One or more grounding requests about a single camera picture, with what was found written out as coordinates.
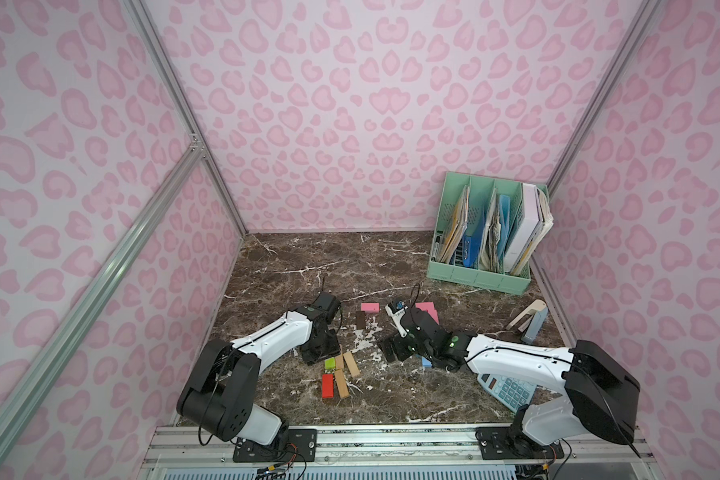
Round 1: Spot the pink block top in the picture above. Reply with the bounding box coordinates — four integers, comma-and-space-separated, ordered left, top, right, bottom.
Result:
415, 302, 435, 312

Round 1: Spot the dark brown block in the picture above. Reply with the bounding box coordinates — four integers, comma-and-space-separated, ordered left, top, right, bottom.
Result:
355, 311, 367, 330

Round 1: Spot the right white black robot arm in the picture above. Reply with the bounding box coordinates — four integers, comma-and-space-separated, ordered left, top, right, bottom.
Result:
380, 303, 640, 448

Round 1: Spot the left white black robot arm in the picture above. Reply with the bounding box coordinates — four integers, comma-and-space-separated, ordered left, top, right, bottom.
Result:
176, 293, 341, 449

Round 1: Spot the wooden block tilted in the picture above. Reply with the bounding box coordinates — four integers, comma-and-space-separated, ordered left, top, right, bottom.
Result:
342, 351, 361, 378

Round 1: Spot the wooden block bottom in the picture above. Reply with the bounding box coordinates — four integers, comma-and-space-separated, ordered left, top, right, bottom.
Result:
334, 369, 350, 399

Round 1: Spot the red block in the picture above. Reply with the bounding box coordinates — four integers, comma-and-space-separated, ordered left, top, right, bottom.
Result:
321, 373, 335, 399

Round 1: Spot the blue mesh folder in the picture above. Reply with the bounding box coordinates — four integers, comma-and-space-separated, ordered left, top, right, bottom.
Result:
462, 208, 486, 268

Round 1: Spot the light blue calculator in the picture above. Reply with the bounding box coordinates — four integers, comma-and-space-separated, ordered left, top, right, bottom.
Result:
477, 374, 537, 413

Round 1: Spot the beige blue stapler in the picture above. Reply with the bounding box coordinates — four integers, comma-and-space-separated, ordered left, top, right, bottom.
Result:
505, 300, 549, 344

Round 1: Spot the green desktop file organizer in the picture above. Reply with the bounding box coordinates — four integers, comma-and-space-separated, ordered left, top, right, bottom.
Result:
427, 172, 554, 295

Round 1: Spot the white binder folder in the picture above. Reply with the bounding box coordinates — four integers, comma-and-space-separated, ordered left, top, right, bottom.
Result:
503, 183, 542, 275

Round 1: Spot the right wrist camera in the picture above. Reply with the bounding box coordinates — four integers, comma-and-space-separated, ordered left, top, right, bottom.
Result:
385, 300, 407, 337

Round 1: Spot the aluminium mounting rail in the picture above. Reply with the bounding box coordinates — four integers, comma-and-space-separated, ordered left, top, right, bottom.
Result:
141, 423, 657, 473

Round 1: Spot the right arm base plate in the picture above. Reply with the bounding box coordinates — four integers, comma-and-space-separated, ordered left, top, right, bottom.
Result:
475, 426, 565, 462

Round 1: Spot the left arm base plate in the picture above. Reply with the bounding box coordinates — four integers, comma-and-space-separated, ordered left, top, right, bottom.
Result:
233, 427, 318, 463

